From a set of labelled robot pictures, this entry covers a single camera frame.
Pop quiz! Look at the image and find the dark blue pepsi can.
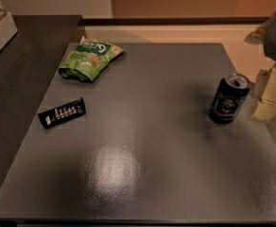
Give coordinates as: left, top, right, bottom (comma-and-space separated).
209, 73, 250, 124

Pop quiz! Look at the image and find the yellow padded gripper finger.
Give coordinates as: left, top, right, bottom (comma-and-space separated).
251, 63, 276, 121
244, 22, 267, 44

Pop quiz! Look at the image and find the green snack bag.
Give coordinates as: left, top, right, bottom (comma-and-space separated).
59, 37, 124, 82

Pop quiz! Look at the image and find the black snack bar wrapper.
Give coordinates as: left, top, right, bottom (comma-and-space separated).
38, 97, 86, 129

